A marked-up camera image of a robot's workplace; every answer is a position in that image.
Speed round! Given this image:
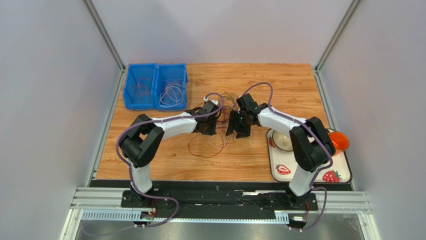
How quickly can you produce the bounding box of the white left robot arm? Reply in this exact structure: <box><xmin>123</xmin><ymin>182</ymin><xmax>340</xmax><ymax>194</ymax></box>
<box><xmin>115</xmin><ymin>99</ymin><xmax>222</xmax><ymax>199</ymax></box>

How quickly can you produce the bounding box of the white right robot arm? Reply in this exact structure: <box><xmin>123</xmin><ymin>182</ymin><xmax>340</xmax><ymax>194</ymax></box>
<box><xmin>226</xmin><ymin>93</ymin><xmax>336</xmax><ymax>198</ymax></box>

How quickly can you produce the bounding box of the beige ceramic bowl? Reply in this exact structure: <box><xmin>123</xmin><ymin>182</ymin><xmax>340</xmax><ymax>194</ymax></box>
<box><xmin>272</xmin><ymin>130</ymin><xmax>293</xmax><ymax>152</ymax></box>

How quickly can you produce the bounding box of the right blue plastic bin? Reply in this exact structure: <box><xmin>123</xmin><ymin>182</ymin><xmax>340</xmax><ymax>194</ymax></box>
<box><xmin>153</xmin><ymin>63</ymin><xmax>188</xmax><ymax>111</ymax></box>

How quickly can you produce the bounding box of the blue plastic bin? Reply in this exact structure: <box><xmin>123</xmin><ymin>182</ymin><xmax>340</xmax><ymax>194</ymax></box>
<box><xmin>153</xmin><ymin>63</ymin><xmax>188</xmax><ymax>111</ymax></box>
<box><xmin>122</xmin><ymin>63</ymin><xmax>157</xmax><ymax>111</ymax></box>

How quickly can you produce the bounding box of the strawberry print mat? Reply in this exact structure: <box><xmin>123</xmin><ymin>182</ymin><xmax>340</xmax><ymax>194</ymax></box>
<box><xmin>266</xmin><ymin>129</ymin><xmax>352</xmax><ymax>184</ymax></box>

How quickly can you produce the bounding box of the left blue plastic bin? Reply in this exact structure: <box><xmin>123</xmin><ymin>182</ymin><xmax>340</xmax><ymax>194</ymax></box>
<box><xmin>122</xmin><ymin>63</ymin><xmax>157</xmax><ymax>111</ymax></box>

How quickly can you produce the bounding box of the orange plastic cup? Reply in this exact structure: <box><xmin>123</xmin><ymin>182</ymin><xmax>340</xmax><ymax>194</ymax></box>
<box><xmin>328</xmin><ymin>131</ymin><xmax>350</xmax><ymax>156</ymax></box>

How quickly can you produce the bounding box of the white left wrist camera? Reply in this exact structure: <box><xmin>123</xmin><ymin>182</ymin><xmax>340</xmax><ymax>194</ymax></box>
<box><xmin>203</xmin><ymin>97</ymin><xmax>220</xmax><ymax>106</ymax></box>

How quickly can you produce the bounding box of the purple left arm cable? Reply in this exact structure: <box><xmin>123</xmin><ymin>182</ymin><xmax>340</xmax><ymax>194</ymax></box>
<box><xmin>114</xmin><ymin>92</ymin><xmax>226</xmax><ymax>229</ymax></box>

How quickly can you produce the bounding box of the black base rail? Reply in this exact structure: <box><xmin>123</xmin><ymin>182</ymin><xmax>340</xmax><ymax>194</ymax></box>
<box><xmin>89</xmin><ymin>179</ymin><xmax>320</xmax><ymax>221</ymax></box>

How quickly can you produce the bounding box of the aluminium frame post right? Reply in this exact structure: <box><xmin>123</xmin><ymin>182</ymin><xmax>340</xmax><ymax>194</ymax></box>
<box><xmin>314</xmin><ymin>0</ymin><xmax>363</xmax><ymax>73</ymax></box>

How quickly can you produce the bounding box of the aluminium frame post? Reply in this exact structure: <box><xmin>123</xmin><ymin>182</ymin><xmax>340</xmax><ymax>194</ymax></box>
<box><xmin>314</xmin><ymin>0</ymin><xmax>363</xmax><ymax>73</ymax></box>
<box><xmin>82</xmin><ymin>0</ymin><xmax>125</xmax><ymax>72</ymax></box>

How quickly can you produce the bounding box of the aluminium frame post left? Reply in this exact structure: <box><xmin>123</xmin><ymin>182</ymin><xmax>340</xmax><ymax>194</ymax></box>
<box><xmin>82</xmin><ymin>0</ymin><xmax>125</xmax><ymax>72</ymax></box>

